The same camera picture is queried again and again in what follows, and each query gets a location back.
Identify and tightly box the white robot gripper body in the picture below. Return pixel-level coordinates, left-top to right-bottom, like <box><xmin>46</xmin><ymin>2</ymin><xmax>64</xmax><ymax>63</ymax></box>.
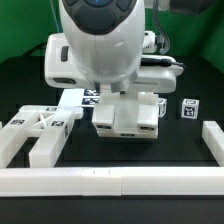
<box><xmin>45</xmin><ymin>33</ymin><xmax>177</xmax><ymax>93</ymax></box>

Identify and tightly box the white chair seat part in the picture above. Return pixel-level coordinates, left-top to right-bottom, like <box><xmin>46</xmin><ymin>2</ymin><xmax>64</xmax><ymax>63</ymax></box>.
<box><xmin>95</xmin><ymin>91</ymin><xmax>159</xmax><ymax>139</ymax></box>

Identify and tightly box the white chair back frame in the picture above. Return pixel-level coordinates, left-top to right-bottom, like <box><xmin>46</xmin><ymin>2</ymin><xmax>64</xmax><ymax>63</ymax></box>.
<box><xmin>0</xmin><ymin>104</ymin><xmax>84</xmax><ymax>169</ymax></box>

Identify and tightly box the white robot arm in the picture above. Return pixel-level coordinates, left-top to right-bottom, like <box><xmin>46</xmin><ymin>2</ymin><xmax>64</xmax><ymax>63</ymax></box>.
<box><xmin>45</xmin><ymin>0</ymin><xmax>218</xmax><ymax>93</ymax></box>

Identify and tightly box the small white tagged cube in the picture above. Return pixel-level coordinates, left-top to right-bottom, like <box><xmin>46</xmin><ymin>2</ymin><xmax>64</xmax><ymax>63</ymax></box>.
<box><xmin>158</xmin><ymin>98</ymin><xmax>167</xmax><ymax>117</ymax></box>
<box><xmin>181</xmin><ymin>99</ymin><xmax>199</xmax><ymax>119</ymax></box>

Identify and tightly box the black cable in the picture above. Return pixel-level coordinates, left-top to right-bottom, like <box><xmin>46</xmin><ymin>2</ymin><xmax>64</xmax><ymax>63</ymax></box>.
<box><xmin>139</xmin><ymin>0</ymin><xmax>186</xmax><ymax>71</ymax></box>

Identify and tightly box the white right obstacle wall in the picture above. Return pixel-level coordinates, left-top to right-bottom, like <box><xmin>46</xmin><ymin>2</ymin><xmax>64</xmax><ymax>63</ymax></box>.
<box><xmin>202</xmin><ymin>121</ymin><xmax>224</xmax><ymax>167</ymax></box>

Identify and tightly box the white obstacle wall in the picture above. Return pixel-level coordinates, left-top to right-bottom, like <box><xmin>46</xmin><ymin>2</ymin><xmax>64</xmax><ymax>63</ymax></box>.
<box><xmin>0</xmin><ymin>167</ymin><xmax>224</xmax><ymax>197</ymax></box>
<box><xmin>202</xmin><ymin>121</ymin><xmax>224</xmax><ymax>167</ymax></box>

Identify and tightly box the white marker base plate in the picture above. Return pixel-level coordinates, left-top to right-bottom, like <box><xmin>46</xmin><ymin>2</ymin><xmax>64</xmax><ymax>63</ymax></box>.
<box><xmin>58</xmin><ymin>89</ymin><xmax>99</xmax><ymax>107</ymax></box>

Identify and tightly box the white front obstacle wall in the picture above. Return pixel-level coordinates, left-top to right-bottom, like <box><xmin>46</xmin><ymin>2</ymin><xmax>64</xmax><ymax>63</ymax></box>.
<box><xmin>0</xmin><ymin>167</ymin><xmax>224</xmax><ymax>197</ymax></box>

